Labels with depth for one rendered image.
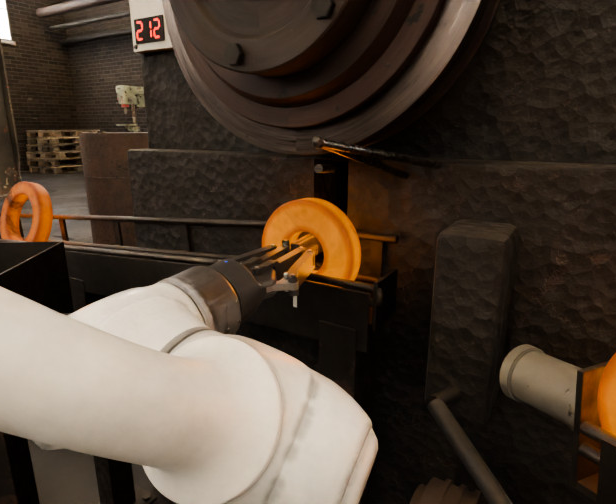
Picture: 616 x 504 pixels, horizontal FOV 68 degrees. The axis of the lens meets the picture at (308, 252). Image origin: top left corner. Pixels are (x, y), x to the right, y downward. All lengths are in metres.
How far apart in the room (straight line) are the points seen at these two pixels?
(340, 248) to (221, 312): 0.23
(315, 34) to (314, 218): 0.25
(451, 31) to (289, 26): 0.17
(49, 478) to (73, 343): 1.32
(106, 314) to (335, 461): 0.22
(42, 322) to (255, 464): 0.14
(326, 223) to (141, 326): 0.33
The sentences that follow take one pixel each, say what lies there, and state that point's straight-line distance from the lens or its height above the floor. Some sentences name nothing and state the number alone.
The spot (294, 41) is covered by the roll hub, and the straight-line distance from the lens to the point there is 0.53.
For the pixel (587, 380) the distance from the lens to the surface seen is 0.46.
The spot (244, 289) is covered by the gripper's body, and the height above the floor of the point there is 0.74.
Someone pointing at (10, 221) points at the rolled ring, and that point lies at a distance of 1.39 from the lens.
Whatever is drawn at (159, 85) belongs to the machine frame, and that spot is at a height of 1.00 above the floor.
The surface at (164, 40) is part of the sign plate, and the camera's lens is 0.98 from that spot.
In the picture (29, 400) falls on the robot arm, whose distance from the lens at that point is 0.22.
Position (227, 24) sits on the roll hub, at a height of 1.03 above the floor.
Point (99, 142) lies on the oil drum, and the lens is 3.44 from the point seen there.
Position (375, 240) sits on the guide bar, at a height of 0.75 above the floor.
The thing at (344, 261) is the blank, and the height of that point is 0.74.
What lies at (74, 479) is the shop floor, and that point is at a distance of 1.51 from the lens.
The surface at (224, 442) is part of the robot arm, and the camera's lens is 0.28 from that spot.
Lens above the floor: 0.92
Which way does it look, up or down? 15 degrees down
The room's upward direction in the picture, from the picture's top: straight up
